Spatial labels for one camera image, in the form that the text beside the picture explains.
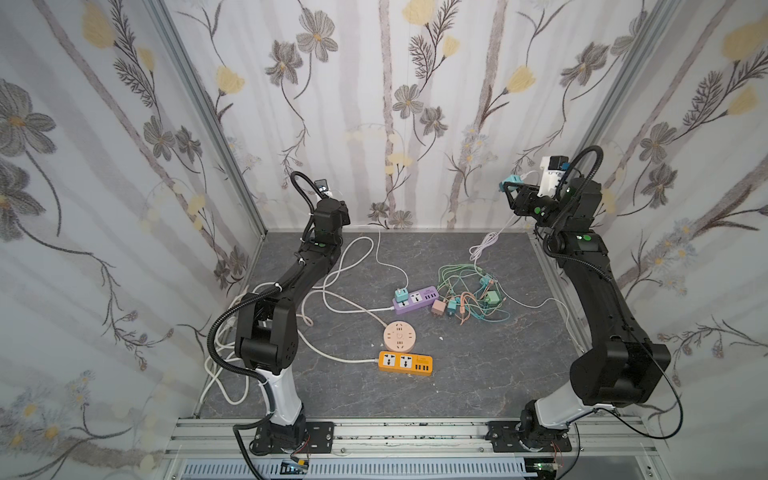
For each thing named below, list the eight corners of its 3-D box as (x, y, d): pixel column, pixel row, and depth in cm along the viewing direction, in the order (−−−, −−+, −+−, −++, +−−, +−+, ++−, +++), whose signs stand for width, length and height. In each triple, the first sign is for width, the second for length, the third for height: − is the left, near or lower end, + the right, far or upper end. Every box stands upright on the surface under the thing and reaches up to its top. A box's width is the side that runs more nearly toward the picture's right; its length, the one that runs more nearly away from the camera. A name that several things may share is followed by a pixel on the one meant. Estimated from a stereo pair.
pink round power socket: (383, 351, 91) (383, 347, 89) (383, 324, 97) (383, 320, 94) (416, 351, 91) (417, 347, 89) (414, 324, 97) (415, 320, 94)
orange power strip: (377, 371, 87) (377, 367, 85) (379, 354, 90) (379, 349, 88) (431, 376, 86) (432, 372, 84) (431, 358, 90) (432, 354, 87)
